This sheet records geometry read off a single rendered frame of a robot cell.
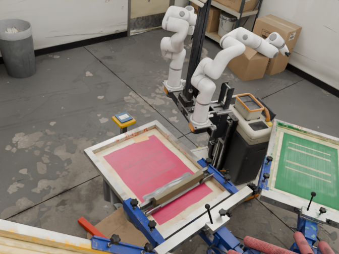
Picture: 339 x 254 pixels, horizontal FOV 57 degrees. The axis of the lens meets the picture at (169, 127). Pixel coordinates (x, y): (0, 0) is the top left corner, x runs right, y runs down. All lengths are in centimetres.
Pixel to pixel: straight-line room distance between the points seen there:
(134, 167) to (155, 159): 15
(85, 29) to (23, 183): 291
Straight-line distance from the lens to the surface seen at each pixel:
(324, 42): 534
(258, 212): 321
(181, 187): 182
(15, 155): 357
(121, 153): 210
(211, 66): 195
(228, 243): 169
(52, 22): 513
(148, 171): 200
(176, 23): 206
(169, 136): 220
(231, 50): 192
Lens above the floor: 245
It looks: 40 degrees down
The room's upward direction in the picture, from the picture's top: 8 degrees clockwise
